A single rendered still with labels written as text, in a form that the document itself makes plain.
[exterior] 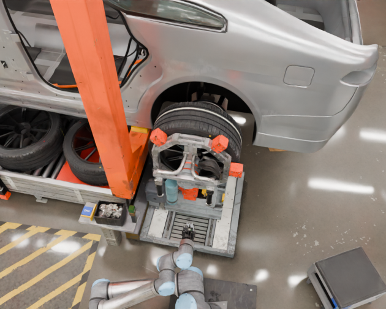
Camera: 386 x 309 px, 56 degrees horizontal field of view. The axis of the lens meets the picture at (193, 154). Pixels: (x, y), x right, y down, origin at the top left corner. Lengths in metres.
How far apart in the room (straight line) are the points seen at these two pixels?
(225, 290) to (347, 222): 1.37
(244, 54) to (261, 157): 1.67
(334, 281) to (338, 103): 1.25
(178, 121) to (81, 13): 1.00
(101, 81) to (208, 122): 0.80
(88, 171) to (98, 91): 1.21
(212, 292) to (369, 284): 1.11
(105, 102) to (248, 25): 0.90
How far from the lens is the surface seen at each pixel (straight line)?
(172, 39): 2.26
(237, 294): 2.75
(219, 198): 3.21
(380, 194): 3.85
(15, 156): 3.32
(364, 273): 3.01
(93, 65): 1.82
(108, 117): 2.06
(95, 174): 3.04
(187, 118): 2.36
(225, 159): 2.39
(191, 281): 2.43
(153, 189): 2.96
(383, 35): 5.75
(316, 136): 2.71
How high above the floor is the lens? 2.93
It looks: 53 degrees down
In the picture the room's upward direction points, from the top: 2 degrees clockwise
